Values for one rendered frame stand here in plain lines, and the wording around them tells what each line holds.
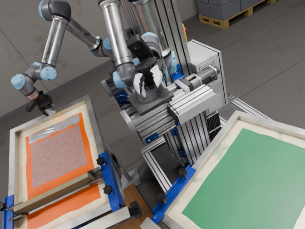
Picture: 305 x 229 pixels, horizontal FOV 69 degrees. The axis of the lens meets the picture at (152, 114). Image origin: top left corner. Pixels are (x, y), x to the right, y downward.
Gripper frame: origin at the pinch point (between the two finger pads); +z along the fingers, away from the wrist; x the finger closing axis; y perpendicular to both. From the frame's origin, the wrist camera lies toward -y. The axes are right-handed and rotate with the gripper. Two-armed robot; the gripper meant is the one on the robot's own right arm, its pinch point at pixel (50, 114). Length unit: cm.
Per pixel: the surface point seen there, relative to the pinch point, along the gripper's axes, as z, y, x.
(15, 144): -0.7, -25.5, -12.3
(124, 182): 127, 5, -12
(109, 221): -6, 25, -83
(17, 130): -1.0, -24.1, -1.2
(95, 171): -4, 23, -56
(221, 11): 161, 269, 231
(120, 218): -6, 30, -84
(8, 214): -2, -28, -57
